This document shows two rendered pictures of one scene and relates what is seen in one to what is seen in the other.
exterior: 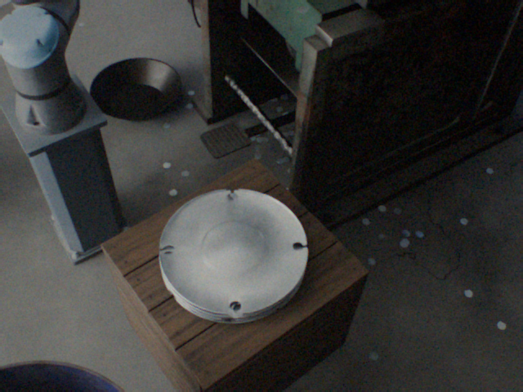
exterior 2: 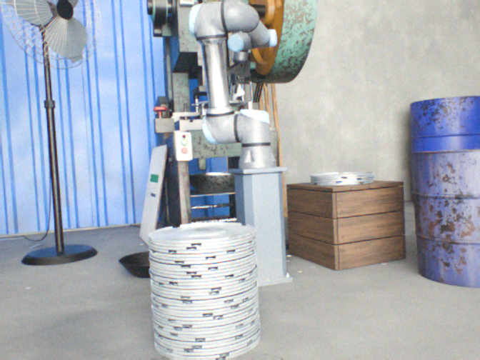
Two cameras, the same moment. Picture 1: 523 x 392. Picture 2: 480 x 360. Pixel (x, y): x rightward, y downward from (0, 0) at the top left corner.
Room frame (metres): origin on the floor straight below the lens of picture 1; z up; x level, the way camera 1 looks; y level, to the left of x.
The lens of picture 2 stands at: (0.44, 2.24, 0.50)
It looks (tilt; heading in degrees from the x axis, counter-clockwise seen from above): 3 degrees down; 287
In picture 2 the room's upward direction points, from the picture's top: 3 degrees counter-clockwise
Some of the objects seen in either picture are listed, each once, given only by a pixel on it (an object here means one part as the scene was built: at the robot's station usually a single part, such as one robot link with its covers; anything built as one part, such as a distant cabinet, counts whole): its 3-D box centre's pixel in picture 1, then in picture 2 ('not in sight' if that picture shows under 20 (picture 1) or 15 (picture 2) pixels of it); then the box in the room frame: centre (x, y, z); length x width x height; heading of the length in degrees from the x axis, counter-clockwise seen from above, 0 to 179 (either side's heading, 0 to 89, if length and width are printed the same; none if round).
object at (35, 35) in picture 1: (33, 48); (253, 126); (0.92, 0.48, 0.62); 0.13 x 0.12 x 0.14; 2
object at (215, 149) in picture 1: (294, 115); not in sight; (1.26, -0.08, 0.14); 0.59 x 0.10 x 0.05; 124
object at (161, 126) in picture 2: not in sight; (165, 136); (1.47, 0.17, 0.62); 0.10 x 0.06 x 0.20; 34
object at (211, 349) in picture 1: (234, 299); (343, 219); (0.62, 0.05, 0.18); 0.40 x 0.38 x 0.35; 130
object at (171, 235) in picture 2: not in sight; (201, 231); (0.92, 1.09, 0.30); 0.29 x 0.29 x 0.01
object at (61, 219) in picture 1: (73, 175); (260, 223); (0.92, 0.48, 0.23); 0.19 x 0.19 x 0.45; 36
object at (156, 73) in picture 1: (136, 94); (153, 264); (1.43, 0.43, 0.04); 0.30 x 0.30 x 0.07
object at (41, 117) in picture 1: (46, 94); (256, 155); (0.92, 0.48, 0.50); 0.15 x 0.15 x 0.10
